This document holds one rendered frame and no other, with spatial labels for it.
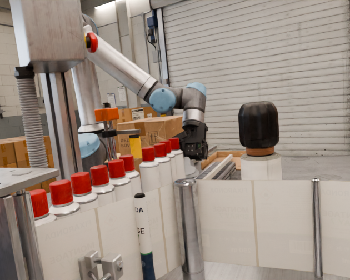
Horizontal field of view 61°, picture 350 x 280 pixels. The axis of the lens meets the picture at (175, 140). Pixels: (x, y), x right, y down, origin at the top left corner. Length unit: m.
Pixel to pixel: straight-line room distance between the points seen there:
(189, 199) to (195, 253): 0.09
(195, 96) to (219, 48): 4.29
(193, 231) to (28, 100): 0.37
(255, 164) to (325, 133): 4.30
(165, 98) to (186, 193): 0.46
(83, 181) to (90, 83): 0.60
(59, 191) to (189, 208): 0.21
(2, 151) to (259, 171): 3.57
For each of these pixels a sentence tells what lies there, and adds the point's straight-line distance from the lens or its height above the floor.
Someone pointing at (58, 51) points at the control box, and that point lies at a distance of 0.57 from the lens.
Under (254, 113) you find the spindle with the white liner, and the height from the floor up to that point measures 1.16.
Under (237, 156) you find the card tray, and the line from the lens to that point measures 1.79.
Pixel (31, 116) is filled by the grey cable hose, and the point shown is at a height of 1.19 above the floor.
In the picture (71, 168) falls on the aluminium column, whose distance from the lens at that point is 0.72.
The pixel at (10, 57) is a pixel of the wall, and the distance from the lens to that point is 6.81.
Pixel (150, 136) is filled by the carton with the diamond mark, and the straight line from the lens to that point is 1.28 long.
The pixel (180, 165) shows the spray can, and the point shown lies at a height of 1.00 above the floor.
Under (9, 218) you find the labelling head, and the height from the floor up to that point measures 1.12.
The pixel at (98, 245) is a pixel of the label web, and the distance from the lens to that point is 0.44.
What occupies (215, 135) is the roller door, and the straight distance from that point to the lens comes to 5.35.
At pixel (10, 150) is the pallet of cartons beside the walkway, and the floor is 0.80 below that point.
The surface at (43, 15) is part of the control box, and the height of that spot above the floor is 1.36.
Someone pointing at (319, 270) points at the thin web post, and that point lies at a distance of 0.52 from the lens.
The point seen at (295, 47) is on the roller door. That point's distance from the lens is 4.94.
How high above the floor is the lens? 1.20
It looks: 8 degrees down
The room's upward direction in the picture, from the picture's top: 6 degrees counter-clockwise
